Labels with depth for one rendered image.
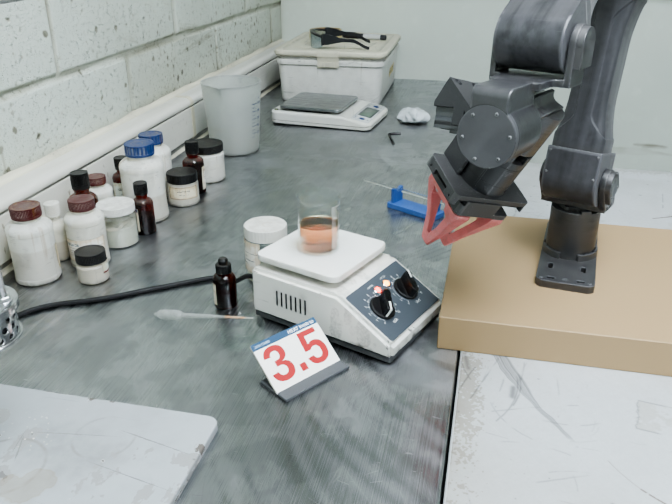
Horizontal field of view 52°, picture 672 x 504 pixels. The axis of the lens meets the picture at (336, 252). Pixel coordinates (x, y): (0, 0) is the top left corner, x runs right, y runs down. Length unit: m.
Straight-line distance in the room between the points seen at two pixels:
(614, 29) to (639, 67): 1.42
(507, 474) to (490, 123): 0.31
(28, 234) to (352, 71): 1.13
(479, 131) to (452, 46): 1.64
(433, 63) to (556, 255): 1.41
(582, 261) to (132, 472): 0.60
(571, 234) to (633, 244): 0.14
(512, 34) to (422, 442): 0.39
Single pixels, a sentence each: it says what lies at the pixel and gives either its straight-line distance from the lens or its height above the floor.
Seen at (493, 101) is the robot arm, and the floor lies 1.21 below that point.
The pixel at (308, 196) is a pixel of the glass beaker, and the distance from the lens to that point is 0.84.
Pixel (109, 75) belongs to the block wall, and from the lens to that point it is 1.37.
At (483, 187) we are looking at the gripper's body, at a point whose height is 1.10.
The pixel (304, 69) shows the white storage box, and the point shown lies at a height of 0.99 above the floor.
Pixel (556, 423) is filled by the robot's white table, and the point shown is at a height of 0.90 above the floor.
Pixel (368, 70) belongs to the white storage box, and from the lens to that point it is 1.89.
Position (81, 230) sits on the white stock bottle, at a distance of 1.02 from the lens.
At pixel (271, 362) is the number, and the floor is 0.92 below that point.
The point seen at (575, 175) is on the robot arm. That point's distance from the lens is 0.89.
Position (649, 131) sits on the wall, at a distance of 2.36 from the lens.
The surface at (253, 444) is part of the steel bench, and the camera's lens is 0.69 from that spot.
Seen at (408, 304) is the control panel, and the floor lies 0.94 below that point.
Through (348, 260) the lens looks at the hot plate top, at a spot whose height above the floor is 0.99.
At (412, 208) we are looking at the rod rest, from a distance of 1.18.
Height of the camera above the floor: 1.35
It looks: 25 degrees down
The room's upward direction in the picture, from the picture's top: straight up
